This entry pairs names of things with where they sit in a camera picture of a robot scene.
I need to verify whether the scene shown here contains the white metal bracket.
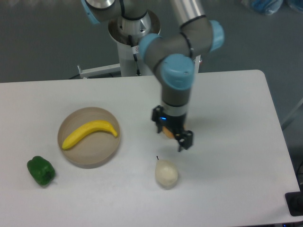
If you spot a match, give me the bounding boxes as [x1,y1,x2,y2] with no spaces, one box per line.
[77,63,121,79]

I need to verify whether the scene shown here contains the yellow banana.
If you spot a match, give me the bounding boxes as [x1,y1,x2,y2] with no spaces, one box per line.
[61,120,118,150]

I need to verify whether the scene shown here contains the blue plastic bag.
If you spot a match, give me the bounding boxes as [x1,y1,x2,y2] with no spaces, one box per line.
[240,0,303,16]

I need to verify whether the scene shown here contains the black device at edge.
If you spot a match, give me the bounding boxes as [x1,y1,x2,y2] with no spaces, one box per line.
[285,192,303,217]

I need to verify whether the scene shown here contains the black base cable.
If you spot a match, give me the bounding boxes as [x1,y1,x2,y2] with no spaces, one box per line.
[128,35,142,77]

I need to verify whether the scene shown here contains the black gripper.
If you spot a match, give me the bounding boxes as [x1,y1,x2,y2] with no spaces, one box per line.
[151,105,194,152]

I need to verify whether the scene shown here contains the white pear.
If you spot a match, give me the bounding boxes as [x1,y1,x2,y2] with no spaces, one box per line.
[154,156,178,190]

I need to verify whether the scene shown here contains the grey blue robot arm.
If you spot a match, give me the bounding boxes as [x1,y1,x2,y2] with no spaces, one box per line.
[82,0,224,150]

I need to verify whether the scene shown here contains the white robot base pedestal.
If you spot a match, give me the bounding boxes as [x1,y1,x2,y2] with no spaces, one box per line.
[108,10,160,77]

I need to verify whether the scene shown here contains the green bell pepper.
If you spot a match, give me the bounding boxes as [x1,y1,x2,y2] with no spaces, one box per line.
[27,156,56,187]

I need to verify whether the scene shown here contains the orange bread roll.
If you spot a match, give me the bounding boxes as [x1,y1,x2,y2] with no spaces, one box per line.
[162,121,186,139]

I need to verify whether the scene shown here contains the white upright post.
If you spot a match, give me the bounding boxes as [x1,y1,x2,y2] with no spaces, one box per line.
[193,55,203,74]

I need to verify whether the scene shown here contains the beige round plate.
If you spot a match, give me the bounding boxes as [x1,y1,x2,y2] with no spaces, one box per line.
[57,107,121,168]

